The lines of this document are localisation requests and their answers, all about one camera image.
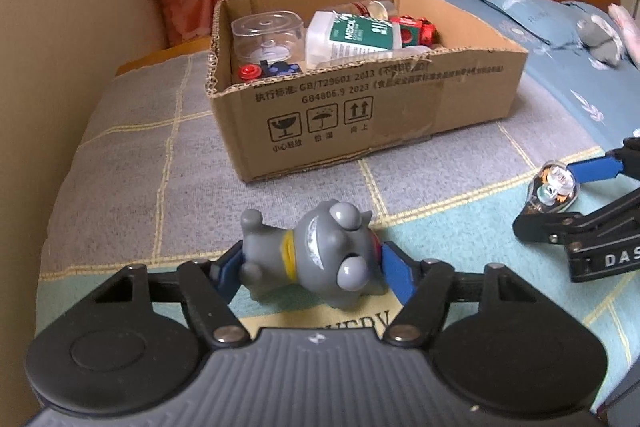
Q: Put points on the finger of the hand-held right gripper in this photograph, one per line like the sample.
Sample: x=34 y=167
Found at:
x=595 y=169
x=540 y=222

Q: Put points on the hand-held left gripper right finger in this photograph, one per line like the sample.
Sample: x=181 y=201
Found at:
x=400 y=272

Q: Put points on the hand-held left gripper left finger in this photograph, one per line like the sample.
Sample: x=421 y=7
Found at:
x=230 y=269

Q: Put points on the grey cat toy figure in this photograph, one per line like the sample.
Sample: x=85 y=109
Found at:
x=310 y=252

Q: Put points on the cardboard box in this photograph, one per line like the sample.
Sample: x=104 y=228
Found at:
x=325 y=132

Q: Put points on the black toy train red wheels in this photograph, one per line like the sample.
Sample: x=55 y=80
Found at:
x=250 y=72

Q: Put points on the red toy train car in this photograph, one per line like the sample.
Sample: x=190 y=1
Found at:
x=415 y=32

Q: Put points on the white jar with green label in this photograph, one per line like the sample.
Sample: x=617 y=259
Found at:
x=350 y=34

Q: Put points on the clear bottle of gold flakes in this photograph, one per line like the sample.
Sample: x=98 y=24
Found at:
x=372 y=8

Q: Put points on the blue leaf-print bedsheet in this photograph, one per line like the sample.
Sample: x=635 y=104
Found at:
x=575 y=92

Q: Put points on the grey plush toy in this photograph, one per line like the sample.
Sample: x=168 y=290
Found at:
x=600 y=39

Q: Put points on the pink cloth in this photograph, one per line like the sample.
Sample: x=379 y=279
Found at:
x=627 y=32

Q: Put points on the plaid grey teal blanket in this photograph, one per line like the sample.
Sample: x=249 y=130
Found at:
x=125 y=167

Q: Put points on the blue leaf-print pillow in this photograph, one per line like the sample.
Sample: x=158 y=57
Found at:
x=525 y=17

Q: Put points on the clear plastic container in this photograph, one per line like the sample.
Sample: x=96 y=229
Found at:
x=265 y=32

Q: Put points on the wooden bed frame edge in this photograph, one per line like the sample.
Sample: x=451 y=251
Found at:
x=160 y=57

